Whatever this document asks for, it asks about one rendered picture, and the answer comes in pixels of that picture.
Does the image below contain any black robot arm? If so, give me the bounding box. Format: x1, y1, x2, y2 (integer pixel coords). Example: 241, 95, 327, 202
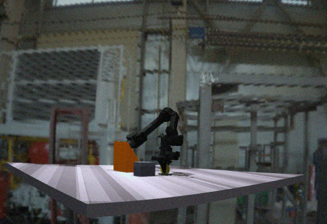
126, 107, 184, 160

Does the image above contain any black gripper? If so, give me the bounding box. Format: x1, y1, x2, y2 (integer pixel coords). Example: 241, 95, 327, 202
151, 145, 177, 173

